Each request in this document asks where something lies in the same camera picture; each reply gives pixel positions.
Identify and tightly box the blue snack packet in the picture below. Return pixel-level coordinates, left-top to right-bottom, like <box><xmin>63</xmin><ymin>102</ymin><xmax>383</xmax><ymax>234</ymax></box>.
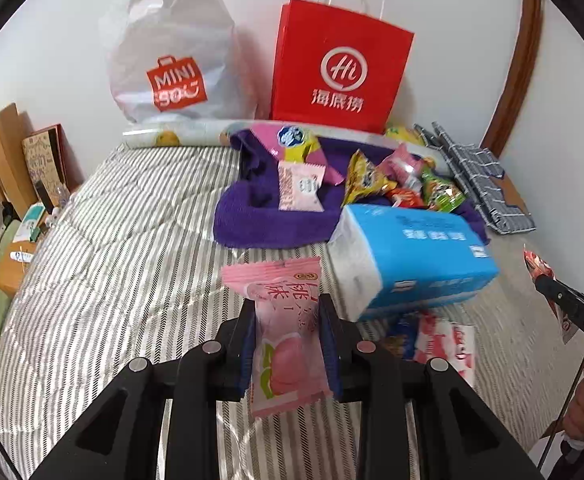
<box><xmin>383</xmin><ymin>312</ymin><xmax>423</xmax><ymax>360</ymax></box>

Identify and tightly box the pink yellow snack packet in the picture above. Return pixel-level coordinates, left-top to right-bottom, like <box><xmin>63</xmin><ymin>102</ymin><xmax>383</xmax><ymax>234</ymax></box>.
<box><xmin>249</xmin><ymin>122</ymin><xmax>345</xmax><ymax>186</ymax></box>

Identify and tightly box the person's right forearm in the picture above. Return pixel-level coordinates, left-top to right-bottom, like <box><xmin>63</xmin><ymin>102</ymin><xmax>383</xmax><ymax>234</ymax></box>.
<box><xmin>542</xmin><ymin>425</ymin><xmax>584</xmax><ymax>480</ymax></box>

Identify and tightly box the red paper shopping bag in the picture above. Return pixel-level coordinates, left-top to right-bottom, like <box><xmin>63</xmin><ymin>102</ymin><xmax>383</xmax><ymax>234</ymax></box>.
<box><xmin>271</xmin><ymin>0</ymin><xmax>415</xmax><ymax>133</ymax></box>

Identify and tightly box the thin black cable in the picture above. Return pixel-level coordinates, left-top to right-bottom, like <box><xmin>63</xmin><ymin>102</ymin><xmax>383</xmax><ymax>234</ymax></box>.
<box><xmin>539</xmin><ymin>287</ymin><xmax>584</xmax><ymax>467</ymax></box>

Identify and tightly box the orange red snack packet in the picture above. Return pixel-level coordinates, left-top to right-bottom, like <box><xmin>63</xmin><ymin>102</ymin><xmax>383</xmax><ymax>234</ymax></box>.
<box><xmin>384</xmin><ymin>187</ymin><xmax>427</xmax><ymax>209</ymax></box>

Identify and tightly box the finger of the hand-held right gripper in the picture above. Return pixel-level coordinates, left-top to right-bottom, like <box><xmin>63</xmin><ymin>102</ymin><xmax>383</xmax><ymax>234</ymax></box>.
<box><xmin>534</xmin><ymin>275</ymin><xmax>584</xmax><ymax>318</ymax></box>

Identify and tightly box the small pink candy packet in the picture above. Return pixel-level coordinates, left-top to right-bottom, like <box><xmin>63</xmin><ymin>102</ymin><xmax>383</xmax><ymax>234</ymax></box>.
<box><xmin>377</xmin><ymin>144</ymin><xmax>423</xmax><ymax>191</ymax></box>

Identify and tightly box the red white snack packet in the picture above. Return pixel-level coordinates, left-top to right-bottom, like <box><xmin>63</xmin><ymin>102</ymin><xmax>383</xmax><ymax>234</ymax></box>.
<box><xmin>414</xmin><ymin>311</ymin><xmax>478</xmax><ymax>387</ymax></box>

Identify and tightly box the purple towel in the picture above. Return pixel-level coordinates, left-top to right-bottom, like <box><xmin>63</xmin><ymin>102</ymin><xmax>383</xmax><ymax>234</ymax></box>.
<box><xmin>214</xmin><ymin>127</ymin><xmax>489</xmax><ymax>251</ymax></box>

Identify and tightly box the wooden nightstand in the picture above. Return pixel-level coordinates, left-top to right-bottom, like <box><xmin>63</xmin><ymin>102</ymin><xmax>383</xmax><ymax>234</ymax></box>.
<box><xmin>0</xmin><ymin>200</ymin><xmax>73</xmax><ymax>297</ymax></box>

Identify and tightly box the dark plaid cloth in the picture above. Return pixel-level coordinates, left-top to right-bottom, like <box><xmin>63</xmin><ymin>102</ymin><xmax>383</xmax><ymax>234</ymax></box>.
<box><xmin>414</xmin><ymin>121</ymin><xmax>538</xmax><ymax>235</ymax></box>

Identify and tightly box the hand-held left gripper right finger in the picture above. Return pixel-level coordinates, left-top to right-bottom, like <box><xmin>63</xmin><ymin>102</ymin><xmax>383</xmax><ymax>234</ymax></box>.
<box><xmin>319</xmin><ymin>292</ymin><xmax>545</xmax><ymax>480</ymax></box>

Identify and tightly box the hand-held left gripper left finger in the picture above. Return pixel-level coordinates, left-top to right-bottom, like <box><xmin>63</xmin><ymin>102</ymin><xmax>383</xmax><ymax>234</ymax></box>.
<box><xmin>29</xmin><ymin>300</ymin><xmax>257</xmax><ymax>480</ymax></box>

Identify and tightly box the striped bed quilt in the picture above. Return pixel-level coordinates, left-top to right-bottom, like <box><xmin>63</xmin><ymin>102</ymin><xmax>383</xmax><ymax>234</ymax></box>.
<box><xmin>0</xmin><ymin>140</ymin><xmax>584</xmax><ymax>480</ymax></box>

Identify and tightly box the pink peach snack packet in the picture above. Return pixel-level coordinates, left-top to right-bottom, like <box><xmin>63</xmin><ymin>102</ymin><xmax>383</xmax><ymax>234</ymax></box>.
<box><xmin>220</xmin><ymin>256</ymin><xmax>333</xmax><ymax>419</ymax></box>

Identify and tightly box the blue white tissue pack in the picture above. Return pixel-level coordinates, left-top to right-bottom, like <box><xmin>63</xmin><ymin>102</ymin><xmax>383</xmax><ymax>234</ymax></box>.
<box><xmin>328</xmin><ymin>204</ymin><xmax>501</xmax><ymax>322</ymax></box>

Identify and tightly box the fruit print rolled mat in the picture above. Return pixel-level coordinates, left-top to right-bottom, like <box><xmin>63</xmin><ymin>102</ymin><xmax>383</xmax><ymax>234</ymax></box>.
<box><xmin>122</xmin><ymin>119</ymin><xmax>445</xmax><ymax>163</ymax></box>

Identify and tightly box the brown wooden door frame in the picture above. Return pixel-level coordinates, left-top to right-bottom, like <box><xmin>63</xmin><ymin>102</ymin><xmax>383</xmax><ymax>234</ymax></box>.
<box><xmin>482</xmin><ymin>0</ymin><xmax>544</xmax><ymax>152</ymax></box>

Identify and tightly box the teal box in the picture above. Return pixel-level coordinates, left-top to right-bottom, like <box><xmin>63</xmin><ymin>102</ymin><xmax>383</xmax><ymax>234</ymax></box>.
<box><xmin>22</xmin><ymin>203</ymin><xmax>48</xmax><ymax>242</ymax></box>

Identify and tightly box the light pink snack packet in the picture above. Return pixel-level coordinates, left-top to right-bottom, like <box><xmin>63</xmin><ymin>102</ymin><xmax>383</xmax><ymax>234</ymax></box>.
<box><xmin>277</xmin><ymin>160</ymin><xmax>325</xmax><ymax>212</ymax></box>

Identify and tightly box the white plastic shopping bag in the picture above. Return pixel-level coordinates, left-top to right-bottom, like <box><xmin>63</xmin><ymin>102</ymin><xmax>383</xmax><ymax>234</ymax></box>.
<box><xmin>99</xmin><ymin>0</ymin><xmax>259</xmax><ymax>125</ymax></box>

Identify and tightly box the green snack packet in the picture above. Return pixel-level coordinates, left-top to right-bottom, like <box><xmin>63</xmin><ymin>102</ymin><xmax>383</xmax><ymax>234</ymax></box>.
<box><xmin>419</xmin><ymin>157</ymin><xmax>466</xmax><ymax>213</ymax></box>

